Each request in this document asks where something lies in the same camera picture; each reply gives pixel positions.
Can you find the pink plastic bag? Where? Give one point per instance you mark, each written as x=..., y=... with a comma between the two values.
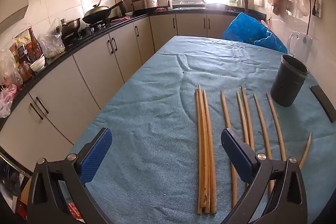
x=6, y=100

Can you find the silver rice cooker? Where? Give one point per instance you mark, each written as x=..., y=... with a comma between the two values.
x=144, y=5

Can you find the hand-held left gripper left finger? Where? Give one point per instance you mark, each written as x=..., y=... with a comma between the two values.
x=95, y=155

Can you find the cardboard box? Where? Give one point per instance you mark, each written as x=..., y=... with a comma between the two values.
x=23, y=200

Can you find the beige base cabinets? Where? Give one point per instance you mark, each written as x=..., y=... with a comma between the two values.
x=92, y=69

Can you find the dark sauce bottle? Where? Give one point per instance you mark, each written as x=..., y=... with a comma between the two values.
x=33, y=43

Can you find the black gas stove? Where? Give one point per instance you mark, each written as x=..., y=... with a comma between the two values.
x=89, y=29

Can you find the clear plastic food bag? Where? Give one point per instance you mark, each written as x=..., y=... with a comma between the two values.
x=52, y=45

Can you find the blue plastic bag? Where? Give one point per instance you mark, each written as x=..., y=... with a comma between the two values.
x=244, y=29

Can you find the clear glass pitcher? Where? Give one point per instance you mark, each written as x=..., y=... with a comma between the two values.
x=302, y=45

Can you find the red chili jar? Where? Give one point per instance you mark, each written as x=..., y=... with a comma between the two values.
x=25, y=71

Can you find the blue towel tablecloth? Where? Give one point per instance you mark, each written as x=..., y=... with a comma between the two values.
x=157, y=108

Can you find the black kitchen countertop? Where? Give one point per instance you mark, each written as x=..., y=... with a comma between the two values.
x=139, y=17

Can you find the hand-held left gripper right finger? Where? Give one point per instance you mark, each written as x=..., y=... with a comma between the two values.
x=237, y=155

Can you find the white wall socket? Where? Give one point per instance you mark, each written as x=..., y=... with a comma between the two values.
x=319, y=7

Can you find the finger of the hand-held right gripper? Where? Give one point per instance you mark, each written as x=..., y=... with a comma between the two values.
x=325, y=104

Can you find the steel cooking pot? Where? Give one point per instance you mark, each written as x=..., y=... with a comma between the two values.
x=71, y=25

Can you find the white bottle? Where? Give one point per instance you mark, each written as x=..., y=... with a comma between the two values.
x=169, y=1

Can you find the black chopstick holder cup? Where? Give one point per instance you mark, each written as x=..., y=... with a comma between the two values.
x=286, y=85

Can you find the black wok with lid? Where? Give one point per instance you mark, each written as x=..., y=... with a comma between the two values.
x=97, y=14

